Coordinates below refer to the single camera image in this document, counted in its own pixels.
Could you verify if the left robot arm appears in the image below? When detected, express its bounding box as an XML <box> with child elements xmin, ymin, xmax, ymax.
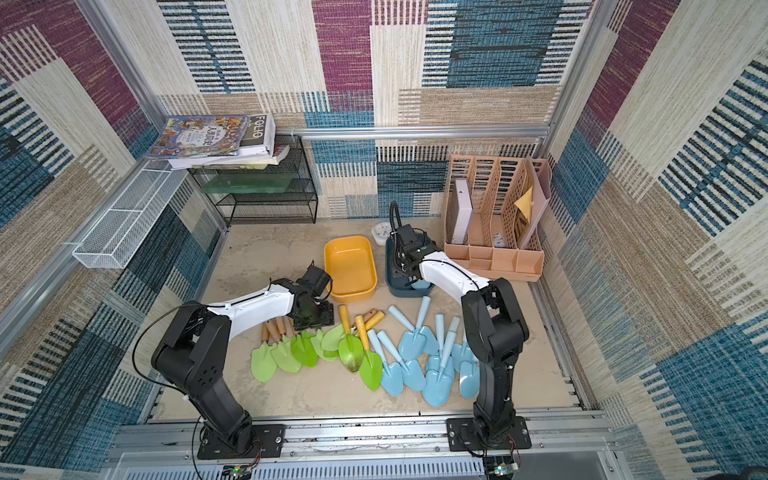
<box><xmin>151</xmin><ymin>264</ymin><xmax>334</xmax><ymax>458</ymax></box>

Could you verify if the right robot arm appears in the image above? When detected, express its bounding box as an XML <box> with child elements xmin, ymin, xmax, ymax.
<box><xmin>390</xmin><ymin>219</ymin><xmax>531</xmax><ymax>449</ymax></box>

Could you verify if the dark blue storage box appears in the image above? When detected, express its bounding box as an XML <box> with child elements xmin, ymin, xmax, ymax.
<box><xmin>385</xmin><ymin>236</ymin><xmax>434</xmax><ymax>298</ymax></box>

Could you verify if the white box in organizer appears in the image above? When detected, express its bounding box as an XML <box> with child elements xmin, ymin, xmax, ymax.
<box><xmin>446</xmin><ymin>178</ymin><xmax>473</xmax><ymax>244</ymax></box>

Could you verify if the yellow storage box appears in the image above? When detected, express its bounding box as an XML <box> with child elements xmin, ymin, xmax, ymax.
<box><xmin>324</xmin><ymin>235</ymin><xmax>378</xmax><ymax>303</ymax></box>

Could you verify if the white round clock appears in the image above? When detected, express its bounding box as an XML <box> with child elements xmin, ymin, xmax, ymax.
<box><xmin>371</xmin><ymin>221</ymin><xmax>393</xmax><ymax>247</ymax></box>

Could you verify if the pink desk file organizer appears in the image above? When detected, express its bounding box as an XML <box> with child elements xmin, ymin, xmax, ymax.
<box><xmin>443</xmin><ymin>155</ymin><xmax>552</xmax><ymax>283</ymax></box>

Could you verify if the yellow paper in organizer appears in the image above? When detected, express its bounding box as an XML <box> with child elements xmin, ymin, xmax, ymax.
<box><xmin>515</xmin><ymin>187</ymin><xmax>533</xmax><ymax>222</ymax></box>

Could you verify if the blue shovel large centre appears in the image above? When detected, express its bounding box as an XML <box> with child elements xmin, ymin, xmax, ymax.
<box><xmin>422</xmin><ymin>322</ymin><xmax>457</xmax><ymax>407</ymax></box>

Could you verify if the green tray on shelf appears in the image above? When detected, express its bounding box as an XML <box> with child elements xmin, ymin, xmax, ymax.
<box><xmin>201</xmin><ymin>174</ymin><xmax>294</xmax><ymax>194</ymax></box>

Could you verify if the white book stack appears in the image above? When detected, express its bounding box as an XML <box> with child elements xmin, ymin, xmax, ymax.
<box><xmin>165</xmin><ymin>113</ymin><xmax>290</xmax><ymax>170</ymax></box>

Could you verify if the colorful picture book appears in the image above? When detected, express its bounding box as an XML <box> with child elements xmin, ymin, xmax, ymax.
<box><xmin>147</xmin><ymin>115</ymin><xmax>250</xmax><ymax>159</ymax></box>

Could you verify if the dark green shovel yellow handle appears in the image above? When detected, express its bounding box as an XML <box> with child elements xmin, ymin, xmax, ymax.
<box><xmin>338</xmin><ymin>304</ymin><xmax>364</xmax><ymax>373</ymax></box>

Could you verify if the green shovel yellow handle right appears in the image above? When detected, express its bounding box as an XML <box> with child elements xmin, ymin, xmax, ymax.
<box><xmin>355</xmin><ymin>315</ymin><xmax>383</xmax><ymax>391</ymax></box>

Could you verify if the black wire shelf rack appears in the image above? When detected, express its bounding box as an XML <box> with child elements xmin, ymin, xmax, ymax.
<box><xmin>189</xmin><ymin>135</ymin><xmax>319</xmax><ymax>227</ymax></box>

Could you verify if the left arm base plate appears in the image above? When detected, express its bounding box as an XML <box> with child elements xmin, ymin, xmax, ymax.
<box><xmin>196</xmin><ymin>424</ymin><xmax>286</xmax><ymax>460</ymax></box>

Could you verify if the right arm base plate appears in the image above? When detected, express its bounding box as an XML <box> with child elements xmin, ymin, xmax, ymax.
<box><xmin>445</xmin><ymin>416</ymin><xmax>532</xmax><ymax>454</ymax></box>

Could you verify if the white wire mesh basket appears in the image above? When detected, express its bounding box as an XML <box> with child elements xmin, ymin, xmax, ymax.
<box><xmin>72</xmin><ymin>168</ymin><xmax>186</xmax><ymax>269</ymax></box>

